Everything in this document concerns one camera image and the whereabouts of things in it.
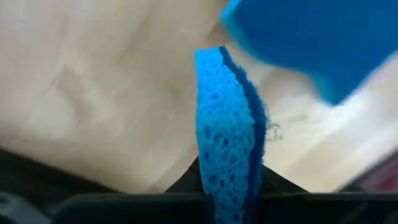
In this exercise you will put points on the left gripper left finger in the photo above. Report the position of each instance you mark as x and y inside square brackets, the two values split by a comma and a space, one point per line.
[124, 208]

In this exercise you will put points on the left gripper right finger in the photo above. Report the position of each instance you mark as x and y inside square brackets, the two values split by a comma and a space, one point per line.
[326, 208]

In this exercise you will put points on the blue kitchen sponge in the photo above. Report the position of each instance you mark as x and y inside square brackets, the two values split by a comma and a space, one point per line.
[311, 37]
[224, 140]

